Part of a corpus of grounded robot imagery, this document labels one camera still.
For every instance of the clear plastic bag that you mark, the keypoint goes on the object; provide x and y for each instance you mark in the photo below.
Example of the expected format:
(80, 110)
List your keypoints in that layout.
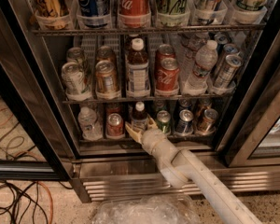
(157, 209)

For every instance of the brown tea bottle white cap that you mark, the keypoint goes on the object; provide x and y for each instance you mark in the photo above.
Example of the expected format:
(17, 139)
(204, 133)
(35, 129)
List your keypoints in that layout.
(139, 117)

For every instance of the white can middle shelf rear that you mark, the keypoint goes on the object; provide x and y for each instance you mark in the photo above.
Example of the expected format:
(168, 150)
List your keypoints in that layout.
(76, 54)

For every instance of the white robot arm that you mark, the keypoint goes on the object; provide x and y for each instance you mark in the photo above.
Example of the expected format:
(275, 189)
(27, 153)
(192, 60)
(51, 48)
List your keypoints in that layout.
(178, 166)

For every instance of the blue red can top shelf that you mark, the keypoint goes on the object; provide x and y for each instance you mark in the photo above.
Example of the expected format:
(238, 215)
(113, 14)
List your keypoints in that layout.
(209, 12)

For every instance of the green soda can bottom shelf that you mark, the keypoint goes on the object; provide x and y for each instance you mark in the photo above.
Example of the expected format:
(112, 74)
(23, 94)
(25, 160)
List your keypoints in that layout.
(164, 121)

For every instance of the blue soda can bottom shelf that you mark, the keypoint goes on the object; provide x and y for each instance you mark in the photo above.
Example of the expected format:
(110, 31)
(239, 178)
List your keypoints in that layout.
(183, 126)

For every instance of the clear water bottle bottom shelf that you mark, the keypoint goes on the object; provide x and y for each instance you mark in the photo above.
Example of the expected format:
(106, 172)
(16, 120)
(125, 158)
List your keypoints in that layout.
(90, 125)

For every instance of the orange can shelf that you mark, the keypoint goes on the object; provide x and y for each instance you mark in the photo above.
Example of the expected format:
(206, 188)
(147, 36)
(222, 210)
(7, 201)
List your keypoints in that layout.
(107, 86)
(105, 53)

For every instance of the clear water bottle middle shelf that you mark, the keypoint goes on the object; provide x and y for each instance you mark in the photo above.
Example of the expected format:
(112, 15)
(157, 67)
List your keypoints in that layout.
(199, 71)

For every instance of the tea bottle middle shelf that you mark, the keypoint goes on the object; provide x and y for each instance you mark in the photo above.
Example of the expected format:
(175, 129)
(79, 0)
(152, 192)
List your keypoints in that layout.
(137, 62)

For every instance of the white can middle shelf front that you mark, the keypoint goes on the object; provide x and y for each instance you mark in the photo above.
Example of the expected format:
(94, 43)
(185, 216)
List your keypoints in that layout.
(77, 86)

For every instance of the red coca-cola can top shelf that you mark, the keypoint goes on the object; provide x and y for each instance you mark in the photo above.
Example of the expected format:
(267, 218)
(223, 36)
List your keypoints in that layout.
(133, 12)

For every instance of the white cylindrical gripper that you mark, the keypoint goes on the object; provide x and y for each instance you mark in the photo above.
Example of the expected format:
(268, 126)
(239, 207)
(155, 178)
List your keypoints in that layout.
(151, 140)

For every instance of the brown soda can bottom shelf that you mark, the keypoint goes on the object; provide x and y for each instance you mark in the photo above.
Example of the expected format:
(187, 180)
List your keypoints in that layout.
(206, 122)

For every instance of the red coca-cola can rear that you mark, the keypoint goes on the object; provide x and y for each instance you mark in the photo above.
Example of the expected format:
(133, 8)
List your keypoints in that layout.
(164, 51)

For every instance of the white green can top shelf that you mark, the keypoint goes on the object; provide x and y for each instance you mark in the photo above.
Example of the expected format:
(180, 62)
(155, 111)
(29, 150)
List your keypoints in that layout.
(248, 11)

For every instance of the red soda can bottom shelf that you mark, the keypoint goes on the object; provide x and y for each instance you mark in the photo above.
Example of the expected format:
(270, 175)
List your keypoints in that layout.
(114, 126)

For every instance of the silver can middle shelf right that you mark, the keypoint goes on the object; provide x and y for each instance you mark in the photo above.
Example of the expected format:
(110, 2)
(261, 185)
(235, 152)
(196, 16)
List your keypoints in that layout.
(228, 70)

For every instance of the red coca-cola can front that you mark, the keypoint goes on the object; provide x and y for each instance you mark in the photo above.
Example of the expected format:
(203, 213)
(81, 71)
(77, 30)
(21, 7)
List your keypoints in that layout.
(167, 76)

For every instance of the orange can middle shelf rear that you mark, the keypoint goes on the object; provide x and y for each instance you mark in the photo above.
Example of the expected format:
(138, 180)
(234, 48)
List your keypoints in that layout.
(105, 53)

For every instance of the yellow can top shelf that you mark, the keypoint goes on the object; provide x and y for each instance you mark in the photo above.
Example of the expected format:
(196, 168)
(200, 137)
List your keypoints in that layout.
(53, 15)

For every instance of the clear water bottle shelf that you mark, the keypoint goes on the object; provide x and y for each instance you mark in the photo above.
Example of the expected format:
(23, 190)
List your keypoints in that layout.
(90, 125)
(199, 71)

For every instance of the orange can middle shelf front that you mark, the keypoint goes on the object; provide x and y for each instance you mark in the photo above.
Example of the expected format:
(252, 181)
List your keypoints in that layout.
(107, 86)

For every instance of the fridge bottom grille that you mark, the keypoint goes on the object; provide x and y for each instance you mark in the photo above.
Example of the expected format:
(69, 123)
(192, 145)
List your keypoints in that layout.
(128, 177)

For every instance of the blue pepsi can top shelf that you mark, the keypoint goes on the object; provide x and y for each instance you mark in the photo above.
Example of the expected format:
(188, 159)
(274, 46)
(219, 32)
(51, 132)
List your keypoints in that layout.
(94, 12)

